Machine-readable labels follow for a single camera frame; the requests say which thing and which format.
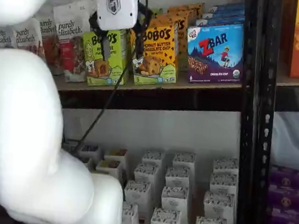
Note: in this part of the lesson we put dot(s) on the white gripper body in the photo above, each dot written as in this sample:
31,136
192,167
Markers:
115,4

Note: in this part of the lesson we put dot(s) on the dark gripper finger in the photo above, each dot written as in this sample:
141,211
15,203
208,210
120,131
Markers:
106,48
140,41

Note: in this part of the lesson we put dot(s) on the orange Bobo's peanut butter box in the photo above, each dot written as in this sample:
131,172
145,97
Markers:
157,62
195,9
180,23

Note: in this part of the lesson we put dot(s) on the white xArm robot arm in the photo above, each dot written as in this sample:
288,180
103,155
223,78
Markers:
19,103

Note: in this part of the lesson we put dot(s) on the green Bobo's apple pie box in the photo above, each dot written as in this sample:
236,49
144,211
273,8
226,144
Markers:
95,71

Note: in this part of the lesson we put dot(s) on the blue Zbar snack box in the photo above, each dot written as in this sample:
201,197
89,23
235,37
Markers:
229,15
214,54
223,22
230,7

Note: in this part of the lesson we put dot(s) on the white box with colourful print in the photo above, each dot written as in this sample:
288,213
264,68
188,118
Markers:
115,155
108,168
90,151

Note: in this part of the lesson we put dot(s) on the black metal shelf rack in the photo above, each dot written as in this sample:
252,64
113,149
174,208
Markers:
254,128

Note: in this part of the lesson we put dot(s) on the purple snack box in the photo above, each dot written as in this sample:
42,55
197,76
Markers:
286,197
287,176
289,219

